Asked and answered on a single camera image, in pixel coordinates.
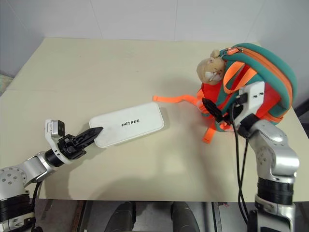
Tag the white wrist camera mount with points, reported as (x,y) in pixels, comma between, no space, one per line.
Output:
(253,96)
(52,139)

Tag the dark rounded shape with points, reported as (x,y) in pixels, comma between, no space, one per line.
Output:
(183,217)
(122,217)

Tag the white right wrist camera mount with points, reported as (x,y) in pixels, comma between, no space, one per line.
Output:
(253,96)

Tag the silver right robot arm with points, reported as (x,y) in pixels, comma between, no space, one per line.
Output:
(275,154)

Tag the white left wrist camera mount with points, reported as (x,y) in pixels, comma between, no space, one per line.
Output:
(52,139)

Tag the beige plush hamster toy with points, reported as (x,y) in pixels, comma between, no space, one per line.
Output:
(211,68)

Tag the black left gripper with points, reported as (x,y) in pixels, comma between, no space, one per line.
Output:
(70,147)

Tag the grey metal table frame bar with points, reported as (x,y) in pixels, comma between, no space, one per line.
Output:
(216,217)

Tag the white rectangular box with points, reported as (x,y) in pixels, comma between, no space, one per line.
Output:
(128,124)

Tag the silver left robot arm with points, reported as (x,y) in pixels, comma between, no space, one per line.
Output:
(29,166)

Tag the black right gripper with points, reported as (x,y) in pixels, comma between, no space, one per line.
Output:
(227,118)

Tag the orange and teal backpack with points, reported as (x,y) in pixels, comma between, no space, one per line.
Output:
(270,70)

